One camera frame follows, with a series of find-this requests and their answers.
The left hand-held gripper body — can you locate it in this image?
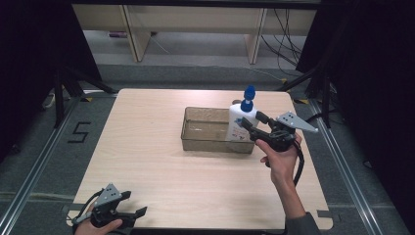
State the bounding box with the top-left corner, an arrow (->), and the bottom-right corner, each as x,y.
71,182 -> 137,229

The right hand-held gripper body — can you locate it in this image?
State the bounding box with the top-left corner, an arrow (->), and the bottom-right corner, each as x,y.
256,111 -> 320,153

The white bottle with blue cap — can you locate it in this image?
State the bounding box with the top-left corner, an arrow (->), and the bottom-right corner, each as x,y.
224,84 -> 260,143

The clear brown plastic tray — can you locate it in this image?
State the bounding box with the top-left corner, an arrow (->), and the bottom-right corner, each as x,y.
180,106 -> 256,155

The person's left hand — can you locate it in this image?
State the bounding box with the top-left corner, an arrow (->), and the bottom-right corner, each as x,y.
73,201 -> 124,235

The person's right hand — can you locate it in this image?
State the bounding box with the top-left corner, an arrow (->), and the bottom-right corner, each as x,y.
254,132 -> 303,188

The black metal stand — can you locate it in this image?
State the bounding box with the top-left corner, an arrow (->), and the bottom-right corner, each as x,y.
276,63 -> 335,129
53,64 -> 117,129

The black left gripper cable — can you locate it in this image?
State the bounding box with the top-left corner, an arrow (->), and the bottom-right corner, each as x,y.
66,188 -> 105,226

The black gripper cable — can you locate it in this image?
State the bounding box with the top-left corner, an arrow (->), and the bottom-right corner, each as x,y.
291,136 -> 305,187
66,188 -> 105,226

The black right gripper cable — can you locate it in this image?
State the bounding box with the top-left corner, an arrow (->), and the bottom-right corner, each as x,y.
291,136 -> 305,187

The thin white cable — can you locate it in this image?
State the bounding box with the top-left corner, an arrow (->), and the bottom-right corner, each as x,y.
242,65 -> 286,82

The metal floor rail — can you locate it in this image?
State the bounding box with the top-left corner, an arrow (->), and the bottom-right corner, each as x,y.
307,97 -> 387,235
0,93 -> 83,235

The bundle of black cables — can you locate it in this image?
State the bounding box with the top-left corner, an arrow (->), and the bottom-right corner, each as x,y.
259,8 -> 305,69

